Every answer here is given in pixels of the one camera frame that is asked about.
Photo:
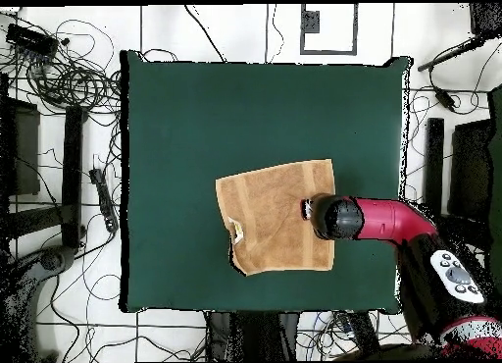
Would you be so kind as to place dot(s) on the black power strip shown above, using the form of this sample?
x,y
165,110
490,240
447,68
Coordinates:
x,y
104,198

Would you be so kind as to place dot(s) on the black power adapter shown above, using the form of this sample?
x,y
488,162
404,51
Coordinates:
x,y
446,100

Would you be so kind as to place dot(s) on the black stand bar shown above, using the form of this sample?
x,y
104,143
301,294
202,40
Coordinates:
x,y
72,174
434,163

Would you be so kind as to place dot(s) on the black speckled box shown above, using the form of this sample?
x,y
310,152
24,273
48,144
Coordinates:
x,y
486,19

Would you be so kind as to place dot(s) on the dark stand base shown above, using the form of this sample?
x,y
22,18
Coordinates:
x,y
51,259

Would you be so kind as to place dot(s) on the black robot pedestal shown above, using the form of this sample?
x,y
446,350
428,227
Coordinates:
x,y
251,335

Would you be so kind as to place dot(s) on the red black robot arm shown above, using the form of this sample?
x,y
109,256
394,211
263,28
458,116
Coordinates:
x,y
384,219

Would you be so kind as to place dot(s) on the black tripod pole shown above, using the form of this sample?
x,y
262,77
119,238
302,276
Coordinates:
x,y
451,55

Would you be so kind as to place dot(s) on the tan terry towel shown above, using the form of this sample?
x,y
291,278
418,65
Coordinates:
x,y
270,214

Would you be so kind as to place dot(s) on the black flat panel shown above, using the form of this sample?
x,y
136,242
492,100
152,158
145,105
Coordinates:
x,y
470,170
23,151

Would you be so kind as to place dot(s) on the dark green table cloth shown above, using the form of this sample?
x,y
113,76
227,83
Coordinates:
x,y
176,123

